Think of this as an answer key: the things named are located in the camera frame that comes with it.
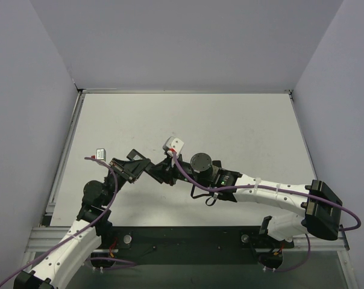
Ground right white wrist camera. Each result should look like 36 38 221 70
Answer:
163 136 184 157

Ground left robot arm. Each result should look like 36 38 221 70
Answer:
13 157 151 288

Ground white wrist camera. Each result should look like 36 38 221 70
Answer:
91 148 107 161
163 136 184 157

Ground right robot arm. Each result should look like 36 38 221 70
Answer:
149 153 342 241

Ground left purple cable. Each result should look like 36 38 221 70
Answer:
0 156 137 287

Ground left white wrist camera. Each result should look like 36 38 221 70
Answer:
91 148 107 161

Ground aluminium front rail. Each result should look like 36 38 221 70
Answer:
25 226 350 252

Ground black remote control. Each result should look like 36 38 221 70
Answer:
145 163 157 180

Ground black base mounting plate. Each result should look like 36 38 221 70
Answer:
92 226 294 265

